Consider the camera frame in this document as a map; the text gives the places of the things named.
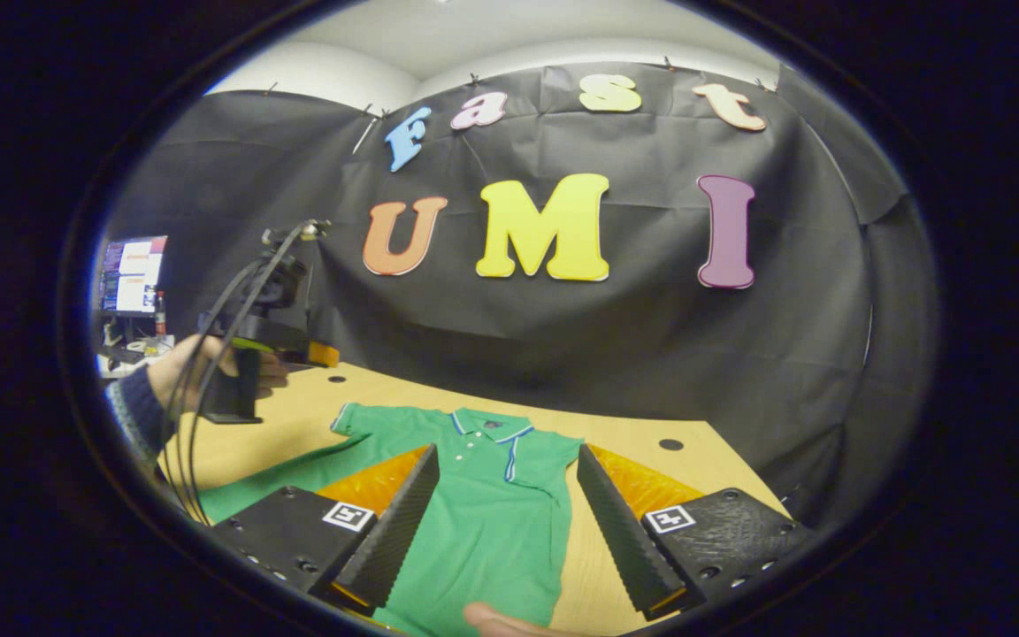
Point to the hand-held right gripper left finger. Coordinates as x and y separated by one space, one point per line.
403 531

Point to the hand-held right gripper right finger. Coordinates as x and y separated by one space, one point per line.
620 531

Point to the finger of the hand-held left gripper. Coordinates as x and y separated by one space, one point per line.
322 356

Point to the green T-shirt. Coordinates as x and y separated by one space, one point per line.
483 531

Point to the red-capped bottle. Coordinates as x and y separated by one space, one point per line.
160 318

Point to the computer monitor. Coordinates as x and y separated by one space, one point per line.
134 274

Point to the white side table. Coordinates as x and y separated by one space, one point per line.
134 349

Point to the black backdrop cloth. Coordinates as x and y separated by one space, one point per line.
563 354

